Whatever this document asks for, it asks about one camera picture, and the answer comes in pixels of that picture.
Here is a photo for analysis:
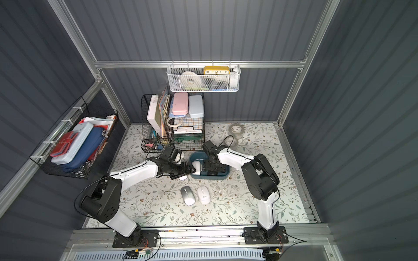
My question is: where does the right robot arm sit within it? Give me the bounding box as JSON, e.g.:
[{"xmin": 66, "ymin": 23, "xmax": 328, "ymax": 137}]
[{"xmin": 202, "ymin": 141, "xmax": 280, "ymax": 234}]

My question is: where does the light grey pencil case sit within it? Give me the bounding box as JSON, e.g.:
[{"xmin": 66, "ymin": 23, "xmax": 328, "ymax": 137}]
[{"xmin": 188, "ymin": 95, "xmax": 204, "ymax": 119}]

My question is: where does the teal storage box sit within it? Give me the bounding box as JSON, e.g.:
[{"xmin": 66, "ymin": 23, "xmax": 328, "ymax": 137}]
[{"xmin": 189, "ymin": 151, "xmax": 230, "ymax": 180}]

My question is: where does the clear tape roll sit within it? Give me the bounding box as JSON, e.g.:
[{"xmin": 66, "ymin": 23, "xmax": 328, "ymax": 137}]
[
  {"xmin": 225, "ymin": 137, "xmax": 238, "ymax": 151},
  {"xmin": 228, "ymin": 123, "xmax": 245, "ymax": 140}
]

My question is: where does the white rounded mouse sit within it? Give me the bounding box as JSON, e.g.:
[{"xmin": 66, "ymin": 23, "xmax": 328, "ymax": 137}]
[{"xmin": 192, "ymin": 161, "xmax": 202, "ymax": 176}]

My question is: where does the pink pencil case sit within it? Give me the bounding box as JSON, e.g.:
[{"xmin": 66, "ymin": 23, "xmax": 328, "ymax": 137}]
[{"xmin": 172, "ymin": 92, "xmax": 189, "ymax": 116}]

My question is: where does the clear tape roll far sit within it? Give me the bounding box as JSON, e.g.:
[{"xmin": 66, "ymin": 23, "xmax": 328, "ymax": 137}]
[{"xmin": 228, "ymin": 123, "xmax": 245, "ymax": 140}]

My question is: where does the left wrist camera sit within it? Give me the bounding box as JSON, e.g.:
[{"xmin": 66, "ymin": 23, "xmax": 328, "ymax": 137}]
[{"xmin": 174, "ymin": 152, "xmax": 184, "ymax": 164}]

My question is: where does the yellow clock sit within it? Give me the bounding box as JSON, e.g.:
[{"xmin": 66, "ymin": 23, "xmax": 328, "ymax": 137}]
[{"xmin": 204, "ymin": 65, "xmax": 230, "ymax": 75}]

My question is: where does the black wire desk organizer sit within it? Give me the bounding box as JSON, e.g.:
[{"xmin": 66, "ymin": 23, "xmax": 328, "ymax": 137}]
[{"xmin": 141, "ymin": 94, "xmax": 205, "ymax": 153}]

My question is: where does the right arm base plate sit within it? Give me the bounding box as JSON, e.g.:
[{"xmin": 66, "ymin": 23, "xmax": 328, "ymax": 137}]
[{"xmin": 241, "ymin": 226, "xmax": 289, "ymax": 245}]

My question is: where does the clear tape roll near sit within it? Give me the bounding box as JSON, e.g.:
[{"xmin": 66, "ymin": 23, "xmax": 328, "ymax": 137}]
[{"xmin": 225, "ymin": 137, "xmax": 238, "ymax": 151}]

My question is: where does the navy blue pouch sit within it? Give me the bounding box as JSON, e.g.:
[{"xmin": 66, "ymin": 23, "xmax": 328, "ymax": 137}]
[{"xmin": 62, "ymin": 127, "xmax": 105, "ymax": 172}]

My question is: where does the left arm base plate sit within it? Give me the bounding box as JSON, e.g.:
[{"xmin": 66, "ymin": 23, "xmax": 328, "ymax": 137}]
[{"xmin": 112, "ymin": 229, "xmax": 160, "ymax": 249}]

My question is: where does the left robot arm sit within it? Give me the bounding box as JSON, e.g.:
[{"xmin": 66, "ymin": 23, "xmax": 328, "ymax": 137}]
[{"xmin": 78, "ymin": 147, "xmax": 196, "ymax": 238}]

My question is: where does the white tape roll in basket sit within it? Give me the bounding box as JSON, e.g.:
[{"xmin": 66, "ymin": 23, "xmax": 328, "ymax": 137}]
[{"xmin": 180, "ymin": 71, "xmax": 202, "ymax": 89}]

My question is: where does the black wire side basket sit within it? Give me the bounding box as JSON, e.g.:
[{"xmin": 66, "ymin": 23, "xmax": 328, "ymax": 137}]
[{"xmin": 30, "ymin": 99, "xmax": 119, "ymax": 179}]

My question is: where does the white plastic case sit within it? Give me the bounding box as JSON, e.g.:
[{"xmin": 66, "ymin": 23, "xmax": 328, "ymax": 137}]
[{"xmin": 51, "ymin": 122, "xmax": 94, "ymax": 165}]

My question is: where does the white mesh wall basket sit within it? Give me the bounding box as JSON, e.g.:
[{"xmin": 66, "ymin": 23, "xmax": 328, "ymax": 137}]
[{"xmin": 167, "ymin": 63, "xmax": 241, "ymax": 92}]

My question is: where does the white book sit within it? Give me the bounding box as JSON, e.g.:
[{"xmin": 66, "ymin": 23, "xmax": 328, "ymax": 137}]
[{"xmin": 147, "ymin": 95, "xmax": 162, "ymax": 136}]

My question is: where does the red wallet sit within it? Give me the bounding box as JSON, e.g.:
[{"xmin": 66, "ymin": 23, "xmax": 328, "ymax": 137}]
[{"xmin": 50, "ymin": 131, "xmax": 78, "ymax": 157}]

